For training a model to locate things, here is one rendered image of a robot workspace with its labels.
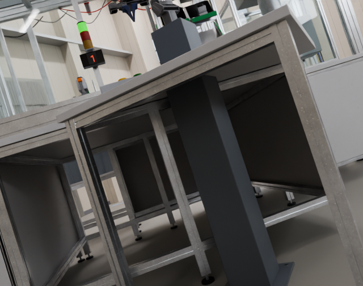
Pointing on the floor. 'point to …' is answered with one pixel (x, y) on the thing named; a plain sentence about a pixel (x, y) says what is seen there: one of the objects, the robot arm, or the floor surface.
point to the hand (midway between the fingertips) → (131, 14)
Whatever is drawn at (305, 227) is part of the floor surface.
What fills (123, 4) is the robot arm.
